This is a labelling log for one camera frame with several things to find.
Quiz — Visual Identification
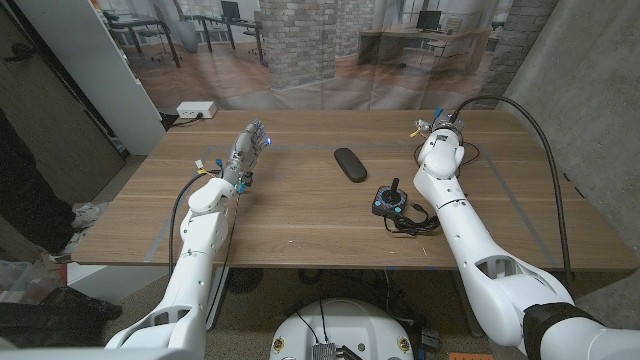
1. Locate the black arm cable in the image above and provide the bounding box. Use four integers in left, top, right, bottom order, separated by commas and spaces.
167, 168, 222, 277
449, 94, 574, 289

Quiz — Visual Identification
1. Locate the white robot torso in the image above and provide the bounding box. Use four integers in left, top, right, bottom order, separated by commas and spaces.
269, 298, 416, 360

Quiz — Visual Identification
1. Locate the thin black USB cable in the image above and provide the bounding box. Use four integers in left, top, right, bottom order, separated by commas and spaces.
413, 140, 481, 170

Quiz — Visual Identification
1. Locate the grey table leg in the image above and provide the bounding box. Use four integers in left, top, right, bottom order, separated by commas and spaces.
201, 267, 231, 333
449, 269, 485, 339

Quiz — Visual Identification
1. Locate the coiled black joystick cable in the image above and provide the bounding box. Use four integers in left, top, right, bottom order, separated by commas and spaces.
383, 202, 442, 238

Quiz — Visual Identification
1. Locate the white cabinet panel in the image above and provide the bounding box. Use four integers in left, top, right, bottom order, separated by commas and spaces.
14, 0, 167, 157

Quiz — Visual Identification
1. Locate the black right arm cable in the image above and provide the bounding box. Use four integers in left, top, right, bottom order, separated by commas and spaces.
449, 94, 574, 289

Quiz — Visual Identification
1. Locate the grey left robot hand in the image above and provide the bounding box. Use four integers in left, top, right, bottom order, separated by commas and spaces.
219, 119, 273, 194

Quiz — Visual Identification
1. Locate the black bag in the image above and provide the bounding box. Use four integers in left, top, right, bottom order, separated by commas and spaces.
0, 286, 123, 347

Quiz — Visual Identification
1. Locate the printed office backdrop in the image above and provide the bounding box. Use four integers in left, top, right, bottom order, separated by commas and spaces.
92, 0, 559, 112

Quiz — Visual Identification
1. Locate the person in dark trousers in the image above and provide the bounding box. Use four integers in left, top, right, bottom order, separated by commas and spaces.
0, 107, 111, 257

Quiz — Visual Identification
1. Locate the black door handle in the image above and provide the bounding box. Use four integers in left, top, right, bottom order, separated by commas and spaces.
3, 42, 37, 64

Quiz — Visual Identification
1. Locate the clear plastic bin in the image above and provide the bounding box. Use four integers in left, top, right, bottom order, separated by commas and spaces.
0, 259, 67, 304

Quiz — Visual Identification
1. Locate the black glasses case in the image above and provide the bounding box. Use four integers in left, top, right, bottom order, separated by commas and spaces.
333, 147, 369, 184

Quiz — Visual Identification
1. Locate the white power strip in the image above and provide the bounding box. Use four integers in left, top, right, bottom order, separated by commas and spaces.
176, 101, 218, 120

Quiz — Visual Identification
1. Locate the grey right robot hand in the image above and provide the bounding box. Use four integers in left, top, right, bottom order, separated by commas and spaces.
412, 117, 464, 135

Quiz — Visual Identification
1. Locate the black joystick with blue ring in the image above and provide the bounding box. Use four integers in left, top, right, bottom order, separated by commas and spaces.
371, 177, 409, 219

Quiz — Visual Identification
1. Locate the black round fan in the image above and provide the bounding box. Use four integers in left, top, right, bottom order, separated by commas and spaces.
225, 268, 265, 296

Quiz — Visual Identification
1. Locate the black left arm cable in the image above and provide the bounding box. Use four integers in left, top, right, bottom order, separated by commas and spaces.
167, 168, 222, 277

